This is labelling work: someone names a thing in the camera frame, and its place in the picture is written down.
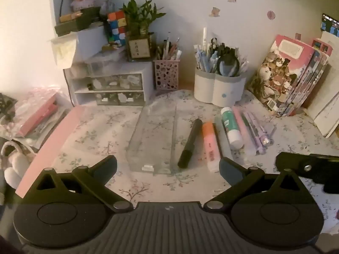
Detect pink flat board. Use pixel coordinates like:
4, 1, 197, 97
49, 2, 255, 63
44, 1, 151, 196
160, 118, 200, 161
15, 105, 86, 198

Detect purple pen with charm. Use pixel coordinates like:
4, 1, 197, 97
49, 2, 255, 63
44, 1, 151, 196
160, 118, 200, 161
249, 111, 276, 149

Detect illustrated book with pink cover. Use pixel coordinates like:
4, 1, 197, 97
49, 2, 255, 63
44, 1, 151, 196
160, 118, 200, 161
248, 34, 318, 112

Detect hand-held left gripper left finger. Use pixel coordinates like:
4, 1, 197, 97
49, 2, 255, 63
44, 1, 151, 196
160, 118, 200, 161
24, 155, 134, 213

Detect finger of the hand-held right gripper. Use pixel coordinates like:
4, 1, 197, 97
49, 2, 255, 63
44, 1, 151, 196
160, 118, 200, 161
275, 152, 339, 194

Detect clear plastic box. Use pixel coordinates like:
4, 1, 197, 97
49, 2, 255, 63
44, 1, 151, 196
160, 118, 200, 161
85, 50, 125, 70

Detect orange highlighter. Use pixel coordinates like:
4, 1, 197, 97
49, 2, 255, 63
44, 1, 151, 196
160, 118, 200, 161
202, 121, 225, 172

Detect colourful puzzle cube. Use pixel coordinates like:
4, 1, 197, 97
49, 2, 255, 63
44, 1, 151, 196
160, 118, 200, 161
106, 10, 127, 47

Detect white drawer organizer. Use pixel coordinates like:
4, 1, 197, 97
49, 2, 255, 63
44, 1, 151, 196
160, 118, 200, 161
64, 61, 154, 107

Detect black magnifying glass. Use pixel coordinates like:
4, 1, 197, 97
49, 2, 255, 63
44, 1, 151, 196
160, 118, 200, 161
211, 39, 241, 77

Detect white pen holder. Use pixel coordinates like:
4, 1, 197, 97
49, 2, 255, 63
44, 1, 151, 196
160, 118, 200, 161
194, 67, 245, 107

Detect lit screen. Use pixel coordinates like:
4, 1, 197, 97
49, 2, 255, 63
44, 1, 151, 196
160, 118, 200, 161
321, 13, 339, 37

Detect green highlighter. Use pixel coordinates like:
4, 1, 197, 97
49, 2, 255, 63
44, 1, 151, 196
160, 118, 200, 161
214, 116, 233, 164

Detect potted bamboo plant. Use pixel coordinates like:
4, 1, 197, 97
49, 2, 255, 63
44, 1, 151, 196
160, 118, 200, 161
120, 0, 167, 62

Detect green white glue stick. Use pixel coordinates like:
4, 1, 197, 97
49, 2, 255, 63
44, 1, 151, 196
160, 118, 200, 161
220, 106, 245, 150

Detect pink case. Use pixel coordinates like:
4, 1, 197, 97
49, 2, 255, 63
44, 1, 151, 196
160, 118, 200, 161
19, 95, 59, 136

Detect pale yellow sticky notes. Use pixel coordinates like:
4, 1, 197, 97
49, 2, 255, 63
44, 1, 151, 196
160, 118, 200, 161
51, 37, 78, 68

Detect pink perforated pen holder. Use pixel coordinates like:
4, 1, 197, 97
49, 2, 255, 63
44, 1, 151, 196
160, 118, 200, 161
154, 59, 181, 90

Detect black patterned object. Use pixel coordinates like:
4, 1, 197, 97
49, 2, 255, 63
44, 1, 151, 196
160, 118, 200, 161
0, 92, 18, 120

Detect white storage box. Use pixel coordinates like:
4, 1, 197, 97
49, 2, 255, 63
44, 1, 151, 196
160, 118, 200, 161
76, 27, 107, 57

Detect white book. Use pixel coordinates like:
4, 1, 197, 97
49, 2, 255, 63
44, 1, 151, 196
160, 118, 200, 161
307, 30, 339, 138

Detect small gold box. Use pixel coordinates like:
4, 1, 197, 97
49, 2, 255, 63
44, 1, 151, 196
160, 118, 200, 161
59, 11, 83, 23

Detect pink pen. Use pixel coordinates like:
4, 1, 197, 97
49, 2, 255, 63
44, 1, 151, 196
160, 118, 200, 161
232, 106, 256, 156

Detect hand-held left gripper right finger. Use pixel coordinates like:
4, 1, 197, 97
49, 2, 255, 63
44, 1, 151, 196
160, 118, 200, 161
203, 157, 315, 213

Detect clear plastic bag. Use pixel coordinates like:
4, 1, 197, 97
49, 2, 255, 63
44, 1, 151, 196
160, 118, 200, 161
12, 86, 72, 145

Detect dark green box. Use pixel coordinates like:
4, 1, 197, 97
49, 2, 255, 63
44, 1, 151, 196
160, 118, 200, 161
54, 6, 102, 37

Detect black marker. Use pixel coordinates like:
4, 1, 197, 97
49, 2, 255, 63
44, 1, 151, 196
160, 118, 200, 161
177, 119, 203, 169

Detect white plush toy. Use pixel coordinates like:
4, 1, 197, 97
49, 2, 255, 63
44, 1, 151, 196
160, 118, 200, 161
0, 140, 35, 189

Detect bunch of pens in pink holder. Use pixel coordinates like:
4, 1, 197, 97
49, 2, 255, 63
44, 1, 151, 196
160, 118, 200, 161
156, 32, 183, 61

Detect small grey plush toy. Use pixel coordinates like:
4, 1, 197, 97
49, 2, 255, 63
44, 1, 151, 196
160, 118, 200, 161
100, 0, 116, 15

